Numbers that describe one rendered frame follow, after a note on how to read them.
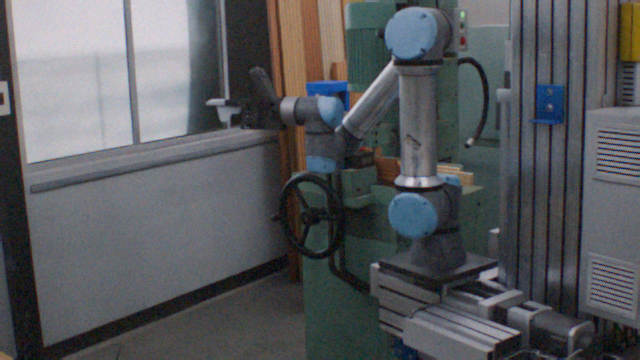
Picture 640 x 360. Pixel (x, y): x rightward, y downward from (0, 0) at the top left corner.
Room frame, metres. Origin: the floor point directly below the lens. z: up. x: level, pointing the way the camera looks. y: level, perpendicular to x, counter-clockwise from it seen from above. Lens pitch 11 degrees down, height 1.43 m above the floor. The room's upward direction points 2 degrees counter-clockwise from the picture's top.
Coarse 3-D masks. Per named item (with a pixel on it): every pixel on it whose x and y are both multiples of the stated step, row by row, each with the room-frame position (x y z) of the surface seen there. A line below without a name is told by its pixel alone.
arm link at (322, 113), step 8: (296, 104) 1.87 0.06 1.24; (304, 104) 1.86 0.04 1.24; (312, 104) 1.85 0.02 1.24; (320, 104) 1.84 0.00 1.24; (328, 104) 1.83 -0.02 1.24; (336, 104) 1.83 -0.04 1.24; (296, 112) 1.86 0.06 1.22; (304, 112) 1.85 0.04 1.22; (312, 112) 1.84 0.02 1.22; (320, 112) 1.83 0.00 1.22; (328, 112) 1.82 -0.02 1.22; (336, 112) 1.83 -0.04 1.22; (296, 120) 1.87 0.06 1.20; (304, 120) 1.86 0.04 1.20; (312, 120) 1.84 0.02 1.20; (320, 120) 1.83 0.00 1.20; (328, 120) 1.82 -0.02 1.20; (336, 120) 1.83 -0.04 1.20; (312, 128) 1.84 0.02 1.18; (320, 128) 1.83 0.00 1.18; (328, 128) 1.84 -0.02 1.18
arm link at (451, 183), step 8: (440, 176) 1.81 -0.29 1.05; (448, 176) 1.82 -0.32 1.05; (456, 176) 1.84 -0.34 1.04; (448, 184) 1.81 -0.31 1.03; (456, 184) 1.82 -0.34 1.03; (448, 192) 1.80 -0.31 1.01; (456, 192) 1.83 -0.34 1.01; (456, 200) 1.82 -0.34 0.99; (456, 208) 1.82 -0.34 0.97; (448, 216) 1.78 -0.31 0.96; (456, 216) 1.83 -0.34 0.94; (448, 224) 1.81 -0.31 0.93; (456, 224) 1.83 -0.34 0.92
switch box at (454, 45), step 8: (440, 8) 2.77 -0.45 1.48; (448, 8) 2.75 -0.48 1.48; (456, 8) 2.74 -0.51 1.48; (464, 8) 2.79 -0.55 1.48; (448, 16) 2.75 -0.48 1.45; (456, 16) 2.74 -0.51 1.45; (464, 16) 2.78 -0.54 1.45; (456, 24) 2.74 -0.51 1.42; (464, 24) 2.78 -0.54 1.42; (456, 32) 2.74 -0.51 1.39; (464, 32) 2.78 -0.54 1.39; (456, 40) 2.74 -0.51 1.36; (448, 48) 2.75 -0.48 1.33; (456, 48) 2.74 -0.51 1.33; (464, 48) 2.78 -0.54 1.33
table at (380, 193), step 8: (320, 176) 2.62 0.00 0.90; (304, 184) 2.65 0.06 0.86; (312, 184) 2.63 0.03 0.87; (376, 184) 2.45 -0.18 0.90; (384, 184) 2.44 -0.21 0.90; (392, 184) 2.44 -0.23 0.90; (320, 192) 2.49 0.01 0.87; (376, 192) 2.43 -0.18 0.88; (384, 192) 2.41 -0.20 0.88; (392, 192) 2.39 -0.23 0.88; (320, 200) 2.47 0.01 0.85; (344, 200) 2.40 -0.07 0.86; (352, 200) 2.38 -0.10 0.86; (360, 200) 2.38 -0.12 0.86; (368, 200) 2.41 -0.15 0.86; (376, 200) 2.43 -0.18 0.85; (384, 200) 2.41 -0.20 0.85
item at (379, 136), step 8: (376, 128) 2.61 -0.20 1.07; (384, 128) 2.64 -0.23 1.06; (392, 128) 2.67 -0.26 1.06; (368, 136) 2.60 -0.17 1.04; (376, 136) 2.60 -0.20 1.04; (384, 136) 2.64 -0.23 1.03; (392, 136) 2.67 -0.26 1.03; (368, 144) 2.60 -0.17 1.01; (376, 144) 2.60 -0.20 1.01; (384, 144) 2.64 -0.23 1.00
